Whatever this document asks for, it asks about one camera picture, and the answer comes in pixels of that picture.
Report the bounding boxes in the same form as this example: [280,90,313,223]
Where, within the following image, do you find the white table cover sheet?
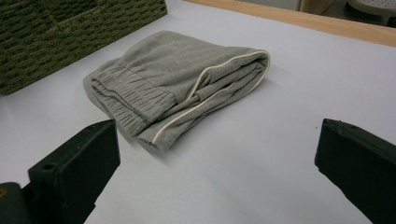
[0,0,396,224]

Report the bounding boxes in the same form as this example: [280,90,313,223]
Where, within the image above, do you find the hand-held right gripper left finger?
[27,119,121,224]

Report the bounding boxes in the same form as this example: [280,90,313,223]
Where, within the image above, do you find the grey pants with white piping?
[82,30,272,152]

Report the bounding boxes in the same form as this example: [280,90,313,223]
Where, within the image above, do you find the wooden table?
[183,0,396,49]

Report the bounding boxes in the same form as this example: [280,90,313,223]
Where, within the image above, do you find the white swivel chair base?
[346,0,396,18]

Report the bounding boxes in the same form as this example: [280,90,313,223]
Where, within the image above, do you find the green woven basket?
[0,0,168,96]

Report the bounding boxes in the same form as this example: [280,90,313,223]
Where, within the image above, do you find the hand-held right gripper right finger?
[314,118,396,224]

